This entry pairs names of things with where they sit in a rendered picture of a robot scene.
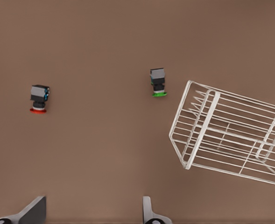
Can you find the green button switch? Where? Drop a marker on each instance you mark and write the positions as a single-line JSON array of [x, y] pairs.
[[158, 82]]

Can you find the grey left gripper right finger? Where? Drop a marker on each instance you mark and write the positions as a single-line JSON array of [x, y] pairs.
[[149, 213]]

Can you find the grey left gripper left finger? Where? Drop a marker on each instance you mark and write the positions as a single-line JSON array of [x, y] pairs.
[[31, 212]]

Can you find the red button switch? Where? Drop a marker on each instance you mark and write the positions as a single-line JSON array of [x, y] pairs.
[[39, 98]]

